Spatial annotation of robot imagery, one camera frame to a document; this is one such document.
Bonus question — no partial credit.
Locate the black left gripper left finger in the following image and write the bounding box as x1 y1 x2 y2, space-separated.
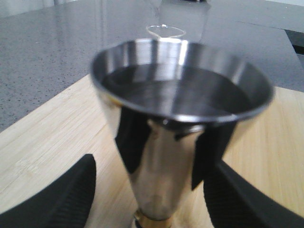
0 154 96 228

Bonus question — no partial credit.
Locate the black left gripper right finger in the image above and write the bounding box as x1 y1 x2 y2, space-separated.
204 161 304 228

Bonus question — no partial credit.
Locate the steel double jigger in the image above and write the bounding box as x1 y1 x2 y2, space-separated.
91 38 274 228

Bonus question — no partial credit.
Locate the clear glass beaker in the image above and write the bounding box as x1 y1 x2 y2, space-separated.
145 24 186 39

